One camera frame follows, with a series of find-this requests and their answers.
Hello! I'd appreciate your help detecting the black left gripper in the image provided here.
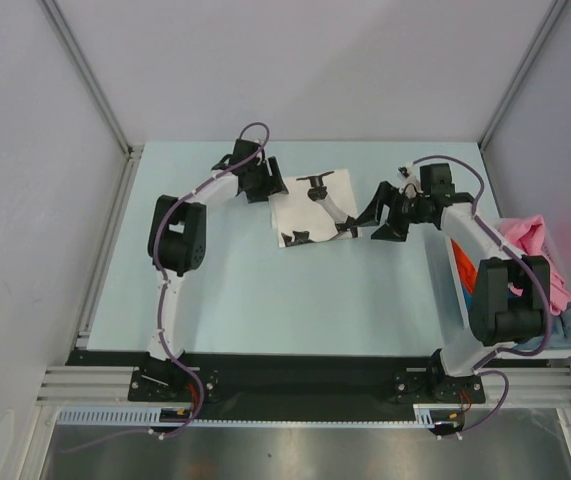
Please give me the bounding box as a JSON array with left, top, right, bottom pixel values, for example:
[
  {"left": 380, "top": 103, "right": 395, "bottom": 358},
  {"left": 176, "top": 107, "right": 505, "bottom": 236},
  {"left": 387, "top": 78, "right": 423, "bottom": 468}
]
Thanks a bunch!
[{"left": 245, "top": 157, "right": 286, "bottom": 204}]

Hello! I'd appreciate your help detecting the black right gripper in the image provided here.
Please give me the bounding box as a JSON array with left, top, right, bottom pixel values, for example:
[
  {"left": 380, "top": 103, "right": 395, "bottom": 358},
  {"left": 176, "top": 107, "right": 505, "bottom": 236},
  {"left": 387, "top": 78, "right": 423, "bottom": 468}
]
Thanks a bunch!
[{"left": 353, "top": 181, "right": 431, "bottom": 242}]

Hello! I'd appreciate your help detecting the white t shirt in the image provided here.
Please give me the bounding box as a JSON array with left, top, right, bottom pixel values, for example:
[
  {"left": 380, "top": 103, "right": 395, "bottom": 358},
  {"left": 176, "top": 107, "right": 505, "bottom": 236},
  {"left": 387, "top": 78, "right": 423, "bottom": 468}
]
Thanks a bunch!
[{"left": 269, "top": 169, "right": 361, "bottom": 248}]

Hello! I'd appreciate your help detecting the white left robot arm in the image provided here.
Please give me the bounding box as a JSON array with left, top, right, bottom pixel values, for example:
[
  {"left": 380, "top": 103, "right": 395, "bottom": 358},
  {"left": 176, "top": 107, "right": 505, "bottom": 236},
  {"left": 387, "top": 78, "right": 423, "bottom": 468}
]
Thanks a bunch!
[{"left": 128, "top": 137, "right": 288, "bottom": 403}]

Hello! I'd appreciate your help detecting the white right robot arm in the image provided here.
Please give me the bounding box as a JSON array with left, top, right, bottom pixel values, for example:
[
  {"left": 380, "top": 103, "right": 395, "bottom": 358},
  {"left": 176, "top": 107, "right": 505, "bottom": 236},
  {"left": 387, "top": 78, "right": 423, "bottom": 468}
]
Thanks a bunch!
[{"left": 356, "top": 156, "right": 553, "bottom": 403}]

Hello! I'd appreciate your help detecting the orange t shirt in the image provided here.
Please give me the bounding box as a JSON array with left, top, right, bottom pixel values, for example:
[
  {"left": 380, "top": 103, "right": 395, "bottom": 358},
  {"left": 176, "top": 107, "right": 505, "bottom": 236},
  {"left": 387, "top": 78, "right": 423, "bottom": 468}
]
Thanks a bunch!
[{"left": 451, "top": 240, "right": 477, "bottom": 295}]

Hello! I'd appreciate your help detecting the pink t shirt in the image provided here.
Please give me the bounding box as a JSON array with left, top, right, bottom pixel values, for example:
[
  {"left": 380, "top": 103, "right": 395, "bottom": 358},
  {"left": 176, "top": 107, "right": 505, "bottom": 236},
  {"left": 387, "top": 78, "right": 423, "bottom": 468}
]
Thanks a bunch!
[{"left": 498, "top": 215, "right": 571, "bottom": 316}]

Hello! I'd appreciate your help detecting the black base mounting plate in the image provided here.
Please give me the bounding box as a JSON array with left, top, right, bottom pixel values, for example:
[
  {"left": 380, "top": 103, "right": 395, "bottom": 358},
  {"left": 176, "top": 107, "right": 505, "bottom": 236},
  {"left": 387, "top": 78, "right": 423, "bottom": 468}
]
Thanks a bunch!
[{"left": 66, "top": 349, "right": 489, "bottom": 423}]

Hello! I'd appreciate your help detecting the light blue t shirt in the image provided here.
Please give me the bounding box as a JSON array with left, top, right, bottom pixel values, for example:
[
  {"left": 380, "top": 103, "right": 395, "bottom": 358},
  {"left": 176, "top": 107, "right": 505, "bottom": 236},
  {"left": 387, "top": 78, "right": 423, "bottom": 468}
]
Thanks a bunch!
[{"left": 514, "top": 302, "right": 571, "bottom": 351}]

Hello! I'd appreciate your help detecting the white perforated laundry basket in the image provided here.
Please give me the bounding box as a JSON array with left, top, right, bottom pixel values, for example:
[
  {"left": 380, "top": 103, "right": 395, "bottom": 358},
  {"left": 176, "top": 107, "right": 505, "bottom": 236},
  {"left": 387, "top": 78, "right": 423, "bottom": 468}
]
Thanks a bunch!
[{"left": 442, "top": 215, "right": 571, "bottom": 360}]

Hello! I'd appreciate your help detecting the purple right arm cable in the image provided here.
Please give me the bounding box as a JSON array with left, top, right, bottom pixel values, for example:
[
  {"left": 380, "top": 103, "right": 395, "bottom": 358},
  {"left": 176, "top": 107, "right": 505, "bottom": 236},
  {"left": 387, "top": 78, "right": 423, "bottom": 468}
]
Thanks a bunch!
[{"left": 409, "top": 155, "right": 554, "bottom": 441}]

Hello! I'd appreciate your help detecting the white slotted cable duct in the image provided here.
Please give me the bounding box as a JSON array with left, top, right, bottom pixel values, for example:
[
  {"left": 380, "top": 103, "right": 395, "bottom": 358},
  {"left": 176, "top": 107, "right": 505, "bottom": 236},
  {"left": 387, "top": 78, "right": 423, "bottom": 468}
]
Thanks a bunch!
[{"left": 57, "top": 403, "right": 466, "bottom": 430}]

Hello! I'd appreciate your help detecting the aluminium frame rail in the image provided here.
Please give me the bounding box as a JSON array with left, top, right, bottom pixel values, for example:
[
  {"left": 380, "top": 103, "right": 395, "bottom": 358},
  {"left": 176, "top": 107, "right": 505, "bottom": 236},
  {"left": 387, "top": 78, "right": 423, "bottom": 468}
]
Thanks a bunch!
[{"left": 36, "top": 366, "right": 571, "bottom": 408}]

